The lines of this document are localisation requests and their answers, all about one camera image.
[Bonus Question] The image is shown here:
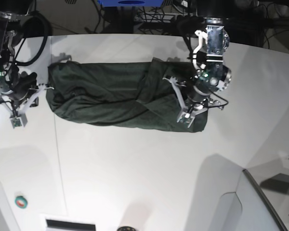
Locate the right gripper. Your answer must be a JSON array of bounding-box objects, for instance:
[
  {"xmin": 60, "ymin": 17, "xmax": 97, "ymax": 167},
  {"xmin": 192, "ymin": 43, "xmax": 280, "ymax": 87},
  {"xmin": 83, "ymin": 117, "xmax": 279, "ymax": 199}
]
[{"xmin": 0, "ymin": 71, "xmax": 54, "ymax": 128}]

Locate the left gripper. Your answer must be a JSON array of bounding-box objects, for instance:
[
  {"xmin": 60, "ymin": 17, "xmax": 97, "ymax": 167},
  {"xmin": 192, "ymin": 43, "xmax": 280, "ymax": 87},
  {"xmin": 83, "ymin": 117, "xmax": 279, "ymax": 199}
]
[{"xmin": 162, "ymin": 77, "xmax": 209, "ymax": 128}]

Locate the dark green t-shirt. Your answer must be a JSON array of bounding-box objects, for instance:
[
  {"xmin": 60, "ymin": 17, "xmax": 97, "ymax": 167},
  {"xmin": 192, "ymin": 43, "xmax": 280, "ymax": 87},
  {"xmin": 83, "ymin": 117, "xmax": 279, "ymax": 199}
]
[{"xmin": 46, "ymin": 58, "xmax": 208, "ymax": 133}]

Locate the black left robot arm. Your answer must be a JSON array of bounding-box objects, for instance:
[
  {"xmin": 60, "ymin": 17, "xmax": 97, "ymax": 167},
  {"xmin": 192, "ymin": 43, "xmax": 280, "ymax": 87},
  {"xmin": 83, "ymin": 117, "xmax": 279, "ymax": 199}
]
[{"xmin": 164, "ymin": 0, "xmax": 234, "ymax": 128}]

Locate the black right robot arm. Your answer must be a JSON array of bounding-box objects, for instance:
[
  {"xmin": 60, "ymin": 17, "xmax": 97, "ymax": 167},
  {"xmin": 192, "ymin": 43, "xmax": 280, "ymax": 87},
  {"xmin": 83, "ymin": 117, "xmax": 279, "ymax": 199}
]
[{"xmin": 0, "ymin": 0, "xmax": 51, "ymax": 128}]

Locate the white power strip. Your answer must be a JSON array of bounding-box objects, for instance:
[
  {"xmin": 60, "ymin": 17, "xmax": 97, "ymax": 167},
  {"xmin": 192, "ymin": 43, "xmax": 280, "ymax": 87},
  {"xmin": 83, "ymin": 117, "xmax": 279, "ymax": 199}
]
[{"xmin": 134, "ymin": 12, "xmax": 181, "ymax": 23}]

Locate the green red emergency button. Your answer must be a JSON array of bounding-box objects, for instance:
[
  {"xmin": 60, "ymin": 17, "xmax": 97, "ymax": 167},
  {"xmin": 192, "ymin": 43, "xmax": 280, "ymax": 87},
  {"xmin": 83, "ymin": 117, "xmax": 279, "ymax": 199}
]
[{"xmin": 14, "ymin": 196, "xmax": 28, "ymax": 209}]

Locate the black round knob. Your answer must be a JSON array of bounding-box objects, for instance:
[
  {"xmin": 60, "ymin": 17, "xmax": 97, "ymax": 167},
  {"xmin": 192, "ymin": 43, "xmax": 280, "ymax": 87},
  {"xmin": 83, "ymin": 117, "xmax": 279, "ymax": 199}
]
[{"xmin": 117, "ymin": 226, "xmax": 137, "ymax": 231}]

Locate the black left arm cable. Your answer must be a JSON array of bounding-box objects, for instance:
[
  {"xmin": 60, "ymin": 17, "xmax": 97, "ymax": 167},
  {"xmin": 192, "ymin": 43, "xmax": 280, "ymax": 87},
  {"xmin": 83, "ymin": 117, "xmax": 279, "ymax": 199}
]
[{"xmin": 202, "ymin": 92, "xmax": 229, "ymax": 111}]

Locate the grey monitor frame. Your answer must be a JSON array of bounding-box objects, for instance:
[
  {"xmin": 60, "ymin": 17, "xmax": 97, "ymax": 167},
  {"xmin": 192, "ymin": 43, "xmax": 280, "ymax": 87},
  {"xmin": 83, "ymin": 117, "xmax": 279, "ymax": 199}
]
[{"xmin": 243, "ymin": 169, "xmax": 288, "ymax": 231}]

